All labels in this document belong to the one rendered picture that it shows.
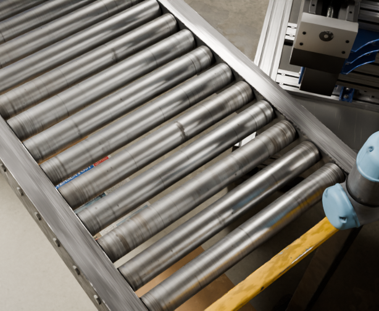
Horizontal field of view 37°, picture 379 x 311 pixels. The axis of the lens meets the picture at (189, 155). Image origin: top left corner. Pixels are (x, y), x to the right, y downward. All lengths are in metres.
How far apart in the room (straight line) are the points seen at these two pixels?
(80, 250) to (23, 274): 0.90
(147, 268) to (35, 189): 0.25
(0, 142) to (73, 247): 0.27
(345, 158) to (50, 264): 1.07
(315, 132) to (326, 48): 0.36
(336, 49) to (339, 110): 0.57
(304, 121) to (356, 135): 0.80
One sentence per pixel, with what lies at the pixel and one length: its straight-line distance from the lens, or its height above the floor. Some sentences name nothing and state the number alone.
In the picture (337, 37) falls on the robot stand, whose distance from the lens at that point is 1.42.
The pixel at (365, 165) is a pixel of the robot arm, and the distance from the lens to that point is 0.86.
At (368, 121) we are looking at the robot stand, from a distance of 1.99.
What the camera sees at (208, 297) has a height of 0.00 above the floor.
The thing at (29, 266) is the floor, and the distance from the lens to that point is 1.88.
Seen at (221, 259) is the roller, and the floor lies 0.80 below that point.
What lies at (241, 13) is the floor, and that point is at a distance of 2.58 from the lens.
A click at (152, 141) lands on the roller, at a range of 1.09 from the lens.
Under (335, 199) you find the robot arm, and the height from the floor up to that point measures 0.91.
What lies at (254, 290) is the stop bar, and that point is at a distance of 0.93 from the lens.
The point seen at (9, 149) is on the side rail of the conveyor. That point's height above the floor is 0.80.
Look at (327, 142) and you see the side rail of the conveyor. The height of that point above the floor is 0.80.
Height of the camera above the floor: 1.68
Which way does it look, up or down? 55 degrees down
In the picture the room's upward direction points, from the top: 4 degrees clockwise
